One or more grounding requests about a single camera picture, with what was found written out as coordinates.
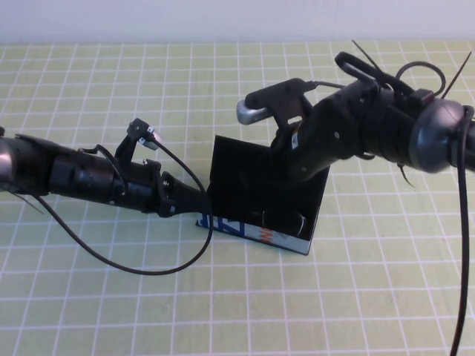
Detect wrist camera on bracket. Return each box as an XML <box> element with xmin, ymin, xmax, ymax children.
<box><xmin>235</xmin><ymin>78</ymin><xmax>316</xmax><ymax>129</ymax></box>
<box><xmin>114</xmin><ymin>118</ymin><xmax>163</xmax><ymax>168</ymax></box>

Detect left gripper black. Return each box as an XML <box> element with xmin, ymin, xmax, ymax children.
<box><xmin>47</xmin><ymin>150</ymin><xmax>209</xmax><ymax>220</ymax></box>

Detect left camera black cable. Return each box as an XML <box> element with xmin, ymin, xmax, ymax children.
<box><xmin>36</xmin><ymin>139</ymin><xmax>214</xmax><ymax>276</ymax></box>

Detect black frame glasses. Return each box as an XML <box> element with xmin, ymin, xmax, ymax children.
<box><xmin>247</xmin><ymin>208</ymin><xmax>309</xmax><ymax>239</ymax></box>

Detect black glasses case box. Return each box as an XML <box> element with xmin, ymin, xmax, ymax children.
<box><xmin>195</xmin><ymin>135</ymin><xmax>333</xmax><ymax>257</ymax></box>

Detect thick black hanging cable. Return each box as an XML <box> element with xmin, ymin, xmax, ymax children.
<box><xmin>448</xmin><ymin>105</ymin><xmax>475</xmax><ymax>356</ymax></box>

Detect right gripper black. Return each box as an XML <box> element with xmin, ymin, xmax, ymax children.
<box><xmin>263</xmin><ymin>82</ymin><xmax>376</xmax><ymax>220</ymax></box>

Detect black zip tie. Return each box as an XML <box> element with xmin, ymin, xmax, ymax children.
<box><xmin>352</xmin><ymin>39</ymin><xmax>389</xmax><ymax>79</ymax></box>
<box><xmin>443</xmin><ymin>50</ymin><xmax>472</xmax><ymax>99</ymax></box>
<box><xmin>9</xmin><ymin>191</ymin><xmax>45</xmax><ymax>216</ymax></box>
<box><xmin>399</xmin><ymin>162</ymin><xmax>416</xmax><ymax>190</ymax></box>

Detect thin black looped cable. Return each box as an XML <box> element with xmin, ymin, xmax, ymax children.
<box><xmin>395</xmin><ymin>62</ymin><xmax>446</xmax><ymax>98</ymax></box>

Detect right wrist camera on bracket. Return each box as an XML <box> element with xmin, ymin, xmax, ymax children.
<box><xmin>235</xmin><ymin>78</ymin><xmax>316</xmax><ymax>129</ymax></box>

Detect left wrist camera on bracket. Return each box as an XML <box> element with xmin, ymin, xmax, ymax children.
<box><xmin>114</xmin><ymin>118</ymin><xmax>163</xmax><ymax>168</ymax></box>

